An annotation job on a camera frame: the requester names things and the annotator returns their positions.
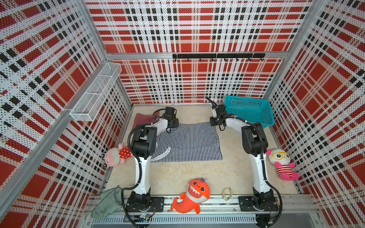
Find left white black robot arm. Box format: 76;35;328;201
121;107;179;212

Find maroon tank top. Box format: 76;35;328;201
132;113;158;129

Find striped black white tank top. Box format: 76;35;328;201
151;122;222;162

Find white plush toy yellow glasses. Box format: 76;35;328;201
267;149;300;181

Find pink plush toy red dress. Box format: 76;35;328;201
104;143;133;168

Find green cloth rag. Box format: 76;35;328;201
91;186;122;219

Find white wire mesh shelf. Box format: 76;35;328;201
70;62;122;122

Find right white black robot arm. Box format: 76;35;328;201
206;97;282;213

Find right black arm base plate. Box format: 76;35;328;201
238;196;279;212

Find teal plastic basket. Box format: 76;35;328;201
224;96;275;128

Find aluminium front rail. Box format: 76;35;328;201
82;194;320;226

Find black wall hook rail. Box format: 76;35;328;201
172;53;266;60

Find red shark plush toy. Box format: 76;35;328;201
170;178;211;214

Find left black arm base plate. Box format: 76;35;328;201
126;197;165;212

